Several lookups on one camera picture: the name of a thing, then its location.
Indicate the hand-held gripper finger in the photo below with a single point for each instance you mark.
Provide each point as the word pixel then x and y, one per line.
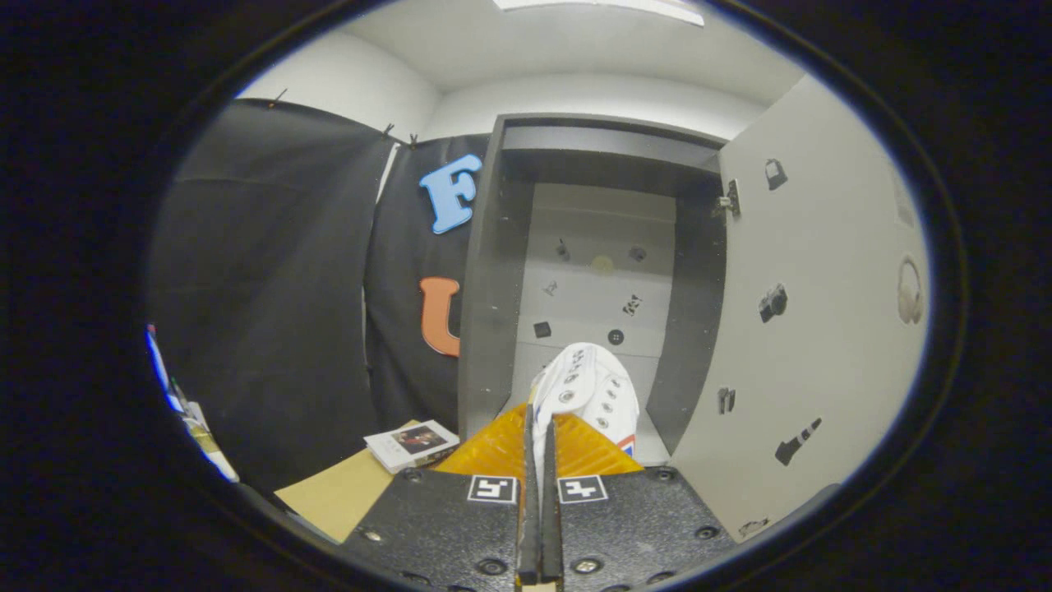
pixel 551 526
pixel 530 526

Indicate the white shoe with striped heel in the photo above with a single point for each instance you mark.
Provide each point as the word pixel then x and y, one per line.
pixel 588 386

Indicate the long ceiling light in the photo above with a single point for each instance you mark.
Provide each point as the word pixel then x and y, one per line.
pixel 625 8

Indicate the yellow and white packet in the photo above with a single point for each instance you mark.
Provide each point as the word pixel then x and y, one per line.
pixel 205 444

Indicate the light grey shoe cabinet door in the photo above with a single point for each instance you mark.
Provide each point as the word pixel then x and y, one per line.
pixel 822 329

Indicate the blue and white packet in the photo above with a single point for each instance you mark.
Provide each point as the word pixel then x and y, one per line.
pixel 164 370

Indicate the dark grey shoe cabinet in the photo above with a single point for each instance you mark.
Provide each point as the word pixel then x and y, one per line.
pixel 485 329

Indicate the white cover book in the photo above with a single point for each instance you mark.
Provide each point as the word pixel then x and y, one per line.
pixel 411 444

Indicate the metal door hinge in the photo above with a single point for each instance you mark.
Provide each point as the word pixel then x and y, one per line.
pixel 730 200

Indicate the black backdrop cloth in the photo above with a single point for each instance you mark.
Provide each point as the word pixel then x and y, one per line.
pixel 263 288

